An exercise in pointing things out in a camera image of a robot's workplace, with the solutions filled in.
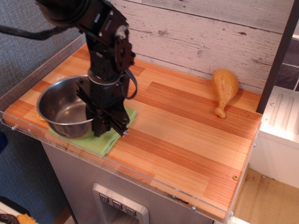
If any dark right frame post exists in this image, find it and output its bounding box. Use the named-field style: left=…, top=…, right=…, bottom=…
left=256, top=0, right=299, bottom=114

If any plastic chicken drumstick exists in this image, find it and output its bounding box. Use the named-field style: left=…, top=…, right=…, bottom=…
left=212, top=70, right=239, bottom=119

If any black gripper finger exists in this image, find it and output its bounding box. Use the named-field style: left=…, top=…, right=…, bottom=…
left=85, top=105, right=95, bottom=120
left=92, top=116, right=111, bottom=137

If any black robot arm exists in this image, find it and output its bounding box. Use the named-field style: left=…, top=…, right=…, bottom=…
left=37, top=0, right=136, bottom=137

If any green folded cloth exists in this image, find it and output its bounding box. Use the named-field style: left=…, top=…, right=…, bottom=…
left=48, top=106, right=137, bottom=156

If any grey toy fridge cabinet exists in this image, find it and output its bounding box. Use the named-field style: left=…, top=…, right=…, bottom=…
left=43, top=143, right=213, bottom=224

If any clear acrylic table guard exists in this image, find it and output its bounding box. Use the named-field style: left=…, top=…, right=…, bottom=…
left=0, top=36, right=262, bottom=224

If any orange object bottom left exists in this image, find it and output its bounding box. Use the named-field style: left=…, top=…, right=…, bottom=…
left=16, top=214, right=37, bottom=224

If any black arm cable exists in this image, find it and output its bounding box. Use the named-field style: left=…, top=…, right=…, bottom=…
left=0, top=24, right=64, bottom=41

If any white toy sink unit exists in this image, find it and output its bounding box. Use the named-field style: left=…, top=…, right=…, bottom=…
left=249, top=86, right=299, bottom=188

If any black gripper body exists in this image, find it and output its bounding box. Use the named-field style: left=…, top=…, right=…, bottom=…
left=77, top=74, right=130, bottom=136

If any stainless steel pot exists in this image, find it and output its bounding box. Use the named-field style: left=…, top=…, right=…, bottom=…
left=37, top=75, right=93, bottom=139

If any silver dispenser panel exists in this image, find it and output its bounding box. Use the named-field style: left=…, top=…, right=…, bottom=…
left=93, top=183, right=150, bottom=224

